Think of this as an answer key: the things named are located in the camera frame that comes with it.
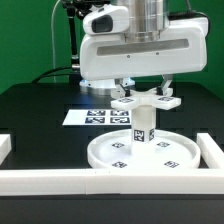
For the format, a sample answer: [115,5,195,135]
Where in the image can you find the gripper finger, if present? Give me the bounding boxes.
[115,79,130,99]
[157,75,173,96]

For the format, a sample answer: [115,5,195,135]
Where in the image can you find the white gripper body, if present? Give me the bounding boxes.
[80,17,208,81]

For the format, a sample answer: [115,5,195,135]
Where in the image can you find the white cross-shaped table base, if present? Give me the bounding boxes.
[111,88,181,110]

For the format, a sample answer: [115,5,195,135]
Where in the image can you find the white round table top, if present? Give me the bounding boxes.
[87,129,201,171]

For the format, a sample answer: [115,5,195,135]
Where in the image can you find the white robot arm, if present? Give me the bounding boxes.
[80,0,209,95]

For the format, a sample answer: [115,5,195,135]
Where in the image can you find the white marker sheet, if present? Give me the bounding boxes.
[63,109,131,126]

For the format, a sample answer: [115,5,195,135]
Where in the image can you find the white U-shaped fence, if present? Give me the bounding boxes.
[0,133,224,196]

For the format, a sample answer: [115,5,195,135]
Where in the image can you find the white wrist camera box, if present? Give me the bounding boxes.
[83,5,130,35]

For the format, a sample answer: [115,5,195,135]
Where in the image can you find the black cable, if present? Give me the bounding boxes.
[30,65,84,84]

